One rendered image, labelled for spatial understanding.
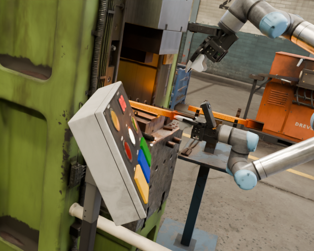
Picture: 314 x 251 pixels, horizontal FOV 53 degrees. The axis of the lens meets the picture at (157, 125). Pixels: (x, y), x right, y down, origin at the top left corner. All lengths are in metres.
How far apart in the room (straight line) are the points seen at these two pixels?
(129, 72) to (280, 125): 3.44
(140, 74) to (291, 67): 3.32
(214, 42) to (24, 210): 1.07
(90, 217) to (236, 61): 8.23
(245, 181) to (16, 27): 1.02
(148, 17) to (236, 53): 7.81
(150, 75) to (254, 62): 7.33
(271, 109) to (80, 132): 4.28
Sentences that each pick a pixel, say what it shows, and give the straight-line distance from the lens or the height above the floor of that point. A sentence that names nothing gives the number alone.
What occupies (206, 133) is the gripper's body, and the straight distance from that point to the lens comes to 1.36.
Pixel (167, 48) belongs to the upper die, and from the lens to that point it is 1.33.
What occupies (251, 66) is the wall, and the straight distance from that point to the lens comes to 8.92.
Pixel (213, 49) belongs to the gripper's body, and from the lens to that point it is 1.15.
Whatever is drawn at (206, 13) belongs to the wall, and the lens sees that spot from 9.25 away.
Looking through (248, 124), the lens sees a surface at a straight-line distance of 1.75.
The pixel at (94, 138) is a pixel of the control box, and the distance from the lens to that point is 0.70.
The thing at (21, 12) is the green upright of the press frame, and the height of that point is 1.33.
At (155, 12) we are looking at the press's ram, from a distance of 1.22.
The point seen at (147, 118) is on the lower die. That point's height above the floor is 0.99.
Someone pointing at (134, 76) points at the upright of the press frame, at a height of 1.08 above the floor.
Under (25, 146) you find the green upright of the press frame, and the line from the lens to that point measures 1.41.
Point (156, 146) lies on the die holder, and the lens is 1.35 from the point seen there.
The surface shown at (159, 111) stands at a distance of 1.41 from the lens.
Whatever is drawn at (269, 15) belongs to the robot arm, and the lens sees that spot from 1.06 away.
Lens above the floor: 1.41
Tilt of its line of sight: 19 degrees down
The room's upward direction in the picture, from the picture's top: 11 degrees clockwise
